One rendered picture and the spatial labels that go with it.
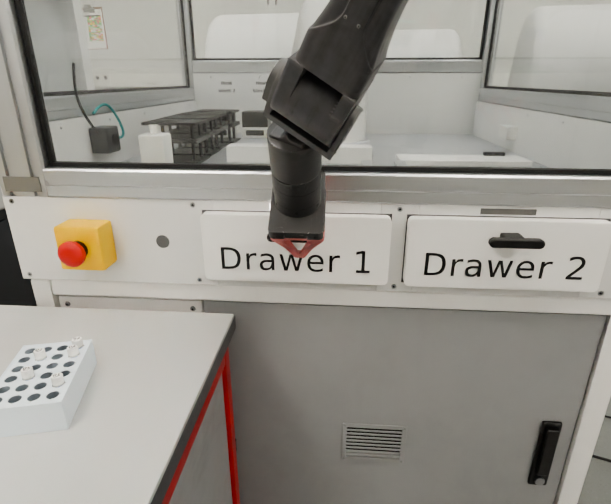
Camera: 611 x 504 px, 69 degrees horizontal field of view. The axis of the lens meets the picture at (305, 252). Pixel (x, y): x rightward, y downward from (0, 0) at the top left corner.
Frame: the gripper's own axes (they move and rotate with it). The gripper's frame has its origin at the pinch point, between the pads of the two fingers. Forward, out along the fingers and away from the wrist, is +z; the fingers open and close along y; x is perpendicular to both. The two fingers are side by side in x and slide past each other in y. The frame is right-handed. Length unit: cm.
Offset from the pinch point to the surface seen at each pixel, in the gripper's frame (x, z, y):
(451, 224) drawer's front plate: -21.8, 1.5, 5.3
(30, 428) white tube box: 27.6, -0.5, -26.0
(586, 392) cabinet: -50, 29, -10
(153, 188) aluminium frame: 23.1, -0.2, 9.3
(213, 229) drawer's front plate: 13.8, 3.6, 4.7
